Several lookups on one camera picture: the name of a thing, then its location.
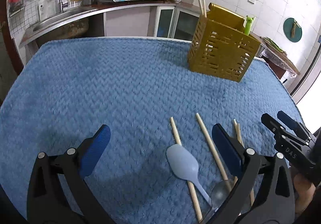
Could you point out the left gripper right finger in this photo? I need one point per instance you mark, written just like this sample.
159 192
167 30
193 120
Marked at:
274 202

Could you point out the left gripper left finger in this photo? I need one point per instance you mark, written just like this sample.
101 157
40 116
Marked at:
46 200

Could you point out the light blue plastic spoon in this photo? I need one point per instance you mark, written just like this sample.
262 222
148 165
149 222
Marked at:
185 166

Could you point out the yellow utensil holder basket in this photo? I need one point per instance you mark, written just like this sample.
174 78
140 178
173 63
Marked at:
220 48

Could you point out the dark metal spoon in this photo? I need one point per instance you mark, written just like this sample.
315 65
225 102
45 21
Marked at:
218 195

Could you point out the steel kitchen sink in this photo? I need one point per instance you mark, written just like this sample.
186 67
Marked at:
59 18

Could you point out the right hand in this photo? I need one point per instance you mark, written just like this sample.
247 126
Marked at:
305 190

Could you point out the wooden chopping block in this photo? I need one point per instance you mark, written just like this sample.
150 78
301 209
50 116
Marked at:
278 57

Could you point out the round green cutting board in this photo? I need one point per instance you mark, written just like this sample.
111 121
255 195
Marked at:
292 30

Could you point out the blue woven towel mat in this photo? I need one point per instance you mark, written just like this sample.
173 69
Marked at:
70 88

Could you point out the green frog utensil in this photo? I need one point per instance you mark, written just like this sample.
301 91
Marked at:
248 24

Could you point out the glass door floor cabinet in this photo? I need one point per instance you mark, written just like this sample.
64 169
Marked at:
173 22

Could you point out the white soap bottle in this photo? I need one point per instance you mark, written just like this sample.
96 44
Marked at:
42 9

